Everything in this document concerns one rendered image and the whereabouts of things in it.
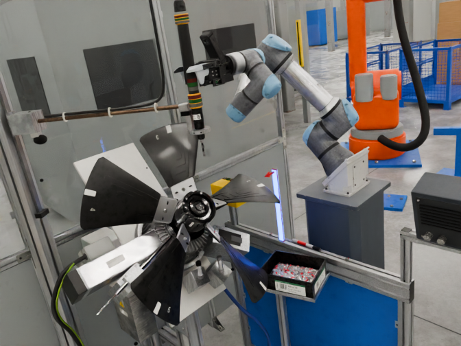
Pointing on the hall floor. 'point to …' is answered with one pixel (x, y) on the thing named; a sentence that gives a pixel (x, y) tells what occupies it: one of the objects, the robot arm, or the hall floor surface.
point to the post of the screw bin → (282, 320)
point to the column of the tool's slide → (36, 228)
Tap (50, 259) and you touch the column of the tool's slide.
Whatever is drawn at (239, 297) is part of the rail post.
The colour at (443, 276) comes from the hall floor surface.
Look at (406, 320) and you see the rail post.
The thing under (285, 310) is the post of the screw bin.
